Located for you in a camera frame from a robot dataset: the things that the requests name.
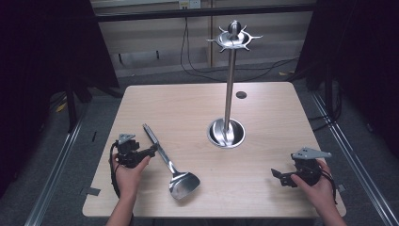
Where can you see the person's left hand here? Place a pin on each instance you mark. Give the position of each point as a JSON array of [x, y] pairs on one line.
[[128, 176]]

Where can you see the dark curtain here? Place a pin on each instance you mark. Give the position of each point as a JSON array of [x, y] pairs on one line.
[[47, 78], [357, 62]]

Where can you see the metal floor rail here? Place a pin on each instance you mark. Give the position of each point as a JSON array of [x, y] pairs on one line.
[[53, 179], [354, 160]]

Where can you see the wall power socket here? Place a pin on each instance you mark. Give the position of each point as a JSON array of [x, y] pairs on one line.
[[190, 3]]

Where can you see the person's right hand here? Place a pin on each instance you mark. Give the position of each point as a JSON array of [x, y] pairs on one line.
[[316, 190]]

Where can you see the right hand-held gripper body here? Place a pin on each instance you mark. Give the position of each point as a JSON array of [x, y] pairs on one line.
[[309, 166]]

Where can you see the black table grommet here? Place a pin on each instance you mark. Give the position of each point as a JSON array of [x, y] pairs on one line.
[[241, 94]]

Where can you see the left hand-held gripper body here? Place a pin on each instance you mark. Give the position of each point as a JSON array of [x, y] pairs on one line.
[[128, 153]]

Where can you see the steel spatula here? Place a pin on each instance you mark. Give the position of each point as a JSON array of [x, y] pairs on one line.
[[171, 163]]

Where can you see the black metal stand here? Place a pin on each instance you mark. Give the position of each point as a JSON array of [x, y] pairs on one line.
[[329, 94], [71, 106]]

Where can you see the steel utensil stand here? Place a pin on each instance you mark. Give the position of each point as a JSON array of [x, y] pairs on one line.
[[230, 94]]

